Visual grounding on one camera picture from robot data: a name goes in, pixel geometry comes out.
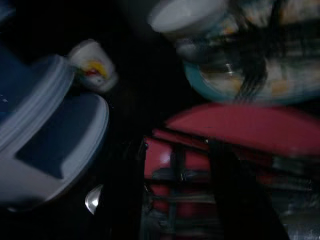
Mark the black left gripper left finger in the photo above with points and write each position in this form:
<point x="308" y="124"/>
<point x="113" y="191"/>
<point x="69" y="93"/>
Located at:
<point x="122" y="200"/>

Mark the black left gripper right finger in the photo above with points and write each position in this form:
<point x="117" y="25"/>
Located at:
<point x="240" y="200"/>

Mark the white bowl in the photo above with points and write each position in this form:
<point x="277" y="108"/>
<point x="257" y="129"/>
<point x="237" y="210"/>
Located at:
<point x="180" y="15"/>

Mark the silver spoon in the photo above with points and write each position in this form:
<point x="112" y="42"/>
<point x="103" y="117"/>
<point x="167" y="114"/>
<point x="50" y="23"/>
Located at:
<point x="93" y="200"/>

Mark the pink plate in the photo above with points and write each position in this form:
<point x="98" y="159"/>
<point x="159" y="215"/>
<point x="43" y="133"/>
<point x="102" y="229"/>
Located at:
<point x="237" y="125"/>

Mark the white tiered rack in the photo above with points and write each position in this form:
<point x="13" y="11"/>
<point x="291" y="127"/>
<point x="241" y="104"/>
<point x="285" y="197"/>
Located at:
<point x="50" y="125"/>

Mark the blue patterned plate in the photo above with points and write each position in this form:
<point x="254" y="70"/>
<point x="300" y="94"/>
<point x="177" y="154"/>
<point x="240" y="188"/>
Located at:
<point x="212" y="92"/>

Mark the white printed cup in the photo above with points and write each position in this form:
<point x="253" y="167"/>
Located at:
<point x="95" y="65"/>

